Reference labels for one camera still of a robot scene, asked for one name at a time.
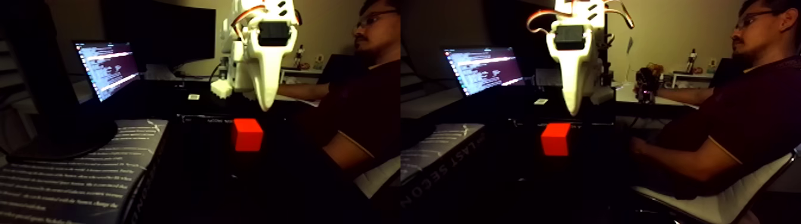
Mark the red cube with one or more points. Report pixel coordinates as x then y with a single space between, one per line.
555 139
248 135

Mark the dark leader arm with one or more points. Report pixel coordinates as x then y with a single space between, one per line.
644 99

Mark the person's hand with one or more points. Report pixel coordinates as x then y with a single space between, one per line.
648 80

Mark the small figurine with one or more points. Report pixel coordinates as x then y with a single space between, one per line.
300 56
691 61

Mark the small white tag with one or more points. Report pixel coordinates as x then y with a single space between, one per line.
540 101
194 97

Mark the black flat monitor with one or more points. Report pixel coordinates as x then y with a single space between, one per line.
504 25
163 31

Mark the open laptop lit screen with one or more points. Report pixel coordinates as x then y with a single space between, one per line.
485 69
109 69

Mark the person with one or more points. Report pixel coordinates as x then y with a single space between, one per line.
363 106
738 112

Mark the grey book white lettering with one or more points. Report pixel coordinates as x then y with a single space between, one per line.
75 181
435 150

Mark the large dark monitor with stand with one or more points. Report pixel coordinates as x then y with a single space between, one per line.
50 94

